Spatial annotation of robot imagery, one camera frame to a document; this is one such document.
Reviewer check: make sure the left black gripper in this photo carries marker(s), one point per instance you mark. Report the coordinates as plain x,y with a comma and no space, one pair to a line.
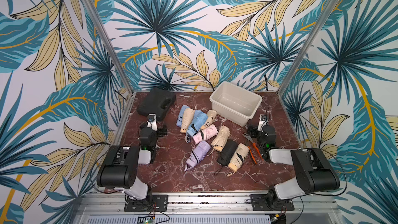
160,130

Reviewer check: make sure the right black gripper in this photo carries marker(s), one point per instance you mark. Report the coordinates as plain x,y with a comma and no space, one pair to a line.
253,131

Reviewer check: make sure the beige plastic storage box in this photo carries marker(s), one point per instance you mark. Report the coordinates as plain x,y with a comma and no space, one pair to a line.
235,103

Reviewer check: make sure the pink umbrella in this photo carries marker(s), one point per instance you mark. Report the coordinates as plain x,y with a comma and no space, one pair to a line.
205,134

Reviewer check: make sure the purple umbrella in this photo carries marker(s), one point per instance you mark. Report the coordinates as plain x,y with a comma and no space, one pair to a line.
197,155

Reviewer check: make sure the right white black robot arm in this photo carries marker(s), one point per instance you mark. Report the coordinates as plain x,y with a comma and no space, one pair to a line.
313,171

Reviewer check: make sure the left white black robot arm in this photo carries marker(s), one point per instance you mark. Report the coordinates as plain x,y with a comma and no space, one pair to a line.
120,166

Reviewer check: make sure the black folded umbrella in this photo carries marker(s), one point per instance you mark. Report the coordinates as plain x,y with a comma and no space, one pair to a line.
226,155

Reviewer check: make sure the black plastic tool case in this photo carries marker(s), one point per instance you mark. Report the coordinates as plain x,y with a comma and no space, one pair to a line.
157,102

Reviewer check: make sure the green circuit board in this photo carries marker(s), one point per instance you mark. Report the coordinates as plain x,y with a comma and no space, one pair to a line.
145,220

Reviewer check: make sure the orange handled pliers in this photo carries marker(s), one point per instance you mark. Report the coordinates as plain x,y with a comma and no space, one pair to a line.
253,148

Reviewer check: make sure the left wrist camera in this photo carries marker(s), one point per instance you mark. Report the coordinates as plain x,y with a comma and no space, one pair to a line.
151,120

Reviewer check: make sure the beige black strap umbrella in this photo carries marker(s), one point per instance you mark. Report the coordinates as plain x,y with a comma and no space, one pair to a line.
238,158

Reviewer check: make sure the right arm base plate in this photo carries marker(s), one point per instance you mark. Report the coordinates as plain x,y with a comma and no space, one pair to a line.
264,202

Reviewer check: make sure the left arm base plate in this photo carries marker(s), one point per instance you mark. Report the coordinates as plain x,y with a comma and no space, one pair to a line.
157,203

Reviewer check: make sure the aluminium front rail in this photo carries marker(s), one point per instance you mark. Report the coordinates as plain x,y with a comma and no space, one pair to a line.
219,207

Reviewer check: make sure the left aluminium corner post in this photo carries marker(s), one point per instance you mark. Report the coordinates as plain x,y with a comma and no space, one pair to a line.
92,12

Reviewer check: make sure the aluminium corner post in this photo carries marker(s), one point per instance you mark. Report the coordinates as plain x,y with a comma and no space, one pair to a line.
92,12
329,7

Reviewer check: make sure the right aluminium corner post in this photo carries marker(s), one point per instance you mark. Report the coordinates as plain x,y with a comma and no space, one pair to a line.
329,7

